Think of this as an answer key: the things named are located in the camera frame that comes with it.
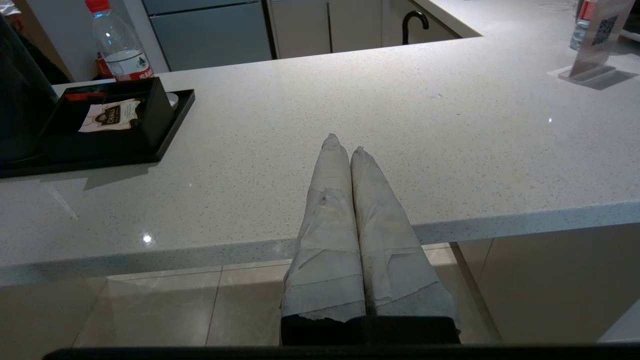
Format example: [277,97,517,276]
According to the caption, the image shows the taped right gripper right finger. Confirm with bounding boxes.
[350,146,462,347]

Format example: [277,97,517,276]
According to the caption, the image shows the water bottle with full label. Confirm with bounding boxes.
[85,0,155,82]

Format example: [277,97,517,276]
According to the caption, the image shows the water bottle with slanted label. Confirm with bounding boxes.
[569,0,599,52]

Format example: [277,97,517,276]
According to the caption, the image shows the red bag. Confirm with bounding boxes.
[95,52,114,79]

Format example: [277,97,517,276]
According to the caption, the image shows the grey refrigerator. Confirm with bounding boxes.
[141,0,274,72]

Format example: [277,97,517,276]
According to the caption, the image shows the black serving tray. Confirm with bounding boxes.
[0,89,196,179]

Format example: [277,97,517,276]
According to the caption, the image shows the red sachet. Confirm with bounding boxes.
[65,91,107,102]

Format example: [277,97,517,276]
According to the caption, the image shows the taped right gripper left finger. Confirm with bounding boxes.
[280,133,368,347]

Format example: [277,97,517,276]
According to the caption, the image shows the black curved cane handle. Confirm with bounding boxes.
[401,10,430,46]

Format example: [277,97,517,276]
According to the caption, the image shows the person in black vest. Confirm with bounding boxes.
[0,0,72,85]

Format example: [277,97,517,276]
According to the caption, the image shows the grey kitchen base cabinets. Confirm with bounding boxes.
[269,0,462,60]

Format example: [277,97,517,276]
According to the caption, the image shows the clear acrylic sign holder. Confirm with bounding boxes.
[558,0,637,84]

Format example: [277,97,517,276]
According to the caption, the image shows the black electric kettle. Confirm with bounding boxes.
[0,15,59,167]

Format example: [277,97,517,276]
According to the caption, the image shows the white tea bag packet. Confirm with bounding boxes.
[78,98,142,133]

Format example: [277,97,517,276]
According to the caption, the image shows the black compartment organizer box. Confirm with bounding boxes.
[41,77,175,161]

